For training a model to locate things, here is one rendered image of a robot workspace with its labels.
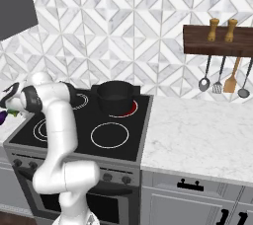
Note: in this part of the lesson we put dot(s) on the grey cupboard door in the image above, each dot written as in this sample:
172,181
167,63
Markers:
178,209
248,209

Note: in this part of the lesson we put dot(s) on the grey metal slotted turner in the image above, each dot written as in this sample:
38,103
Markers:
217,87

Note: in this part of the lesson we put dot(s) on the purple eggplant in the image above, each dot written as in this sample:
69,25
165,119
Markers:
2,117

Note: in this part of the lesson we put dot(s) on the grey metal ladle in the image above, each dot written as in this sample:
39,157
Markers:
243,91

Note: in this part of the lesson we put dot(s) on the grey stove with black hob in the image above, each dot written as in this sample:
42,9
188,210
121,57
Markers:
131,136

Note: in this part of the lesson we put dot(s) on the wooden spatula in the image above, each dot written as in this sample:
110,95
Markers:
231,83

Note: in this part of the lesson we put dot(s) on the wooden pepper grinder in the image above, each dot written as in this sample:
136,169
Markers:
213,30
231,31

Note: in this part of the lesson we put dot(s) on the green broccoli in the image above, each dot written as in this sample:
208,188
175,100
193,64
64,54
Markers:
14,113

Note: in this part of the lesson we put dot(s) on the grey range hood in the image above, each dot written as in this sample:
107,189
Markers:
15,2

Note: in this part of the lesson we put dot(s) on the grey metal spoon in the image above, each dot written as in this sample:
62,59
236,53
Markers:
204,83

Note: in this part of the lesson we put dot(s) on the dark wooden wall shelf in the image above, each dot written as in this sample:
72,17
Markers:
197,43

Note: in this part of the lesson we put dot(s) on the dark stove knob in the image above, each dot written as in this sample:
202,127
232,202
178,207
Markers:
107,177
126,180
17,163
33,165

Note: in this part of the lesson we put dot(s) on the grey drawer front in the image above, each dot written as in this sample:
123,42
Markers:
158,179

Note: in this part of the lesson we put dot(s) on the black cooking pot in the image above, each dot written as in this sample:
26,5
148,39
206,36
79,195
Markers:
115,99

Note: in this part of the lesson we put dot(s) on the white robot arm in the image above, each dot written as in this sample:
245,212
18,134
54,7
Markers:
58,127

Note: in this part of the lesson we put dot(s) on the black oven door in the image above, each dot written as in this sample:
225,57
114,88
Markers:
112,202

